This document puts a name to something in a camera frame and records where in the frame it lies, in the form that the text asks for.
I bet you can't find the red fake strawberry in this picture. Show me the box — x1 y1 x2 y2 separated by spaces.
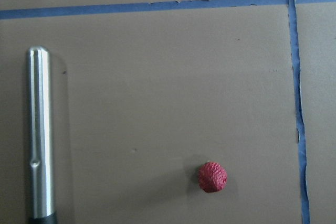
197 162 227 193

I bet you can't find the steel muddler black tip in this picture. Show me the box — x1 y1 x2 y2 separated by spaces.
27 46 58 223

